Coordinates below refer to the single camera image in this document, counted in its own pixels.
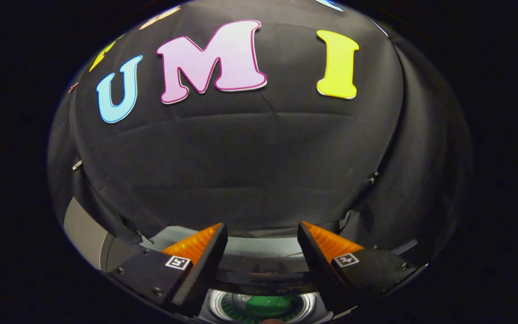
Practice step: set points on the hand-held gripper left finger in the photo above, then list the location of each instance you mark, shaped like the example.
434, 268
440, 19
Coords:
205, 270

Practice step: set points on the silver metal clip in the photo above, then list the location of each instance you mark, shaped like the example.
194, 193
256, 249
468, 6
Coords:
77, 165

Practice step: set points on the green polo shirt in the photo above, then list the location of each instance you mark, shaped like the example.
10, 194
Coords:
263, 304

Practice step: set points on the small washing machine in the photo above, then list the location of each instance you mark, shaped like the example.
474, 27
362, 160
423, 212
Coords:
212, 300

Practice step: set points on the black backdrop cloth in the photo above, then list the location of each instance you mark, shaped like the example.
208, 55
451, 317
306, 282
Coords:
250, 148

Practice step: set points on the pink clothes clip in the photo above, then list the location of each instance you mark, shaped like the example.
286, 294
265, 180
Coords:
73, 87

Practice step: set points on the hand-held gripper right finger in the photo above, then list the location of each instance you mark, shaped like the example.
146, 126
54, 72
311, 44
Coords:
315, 265

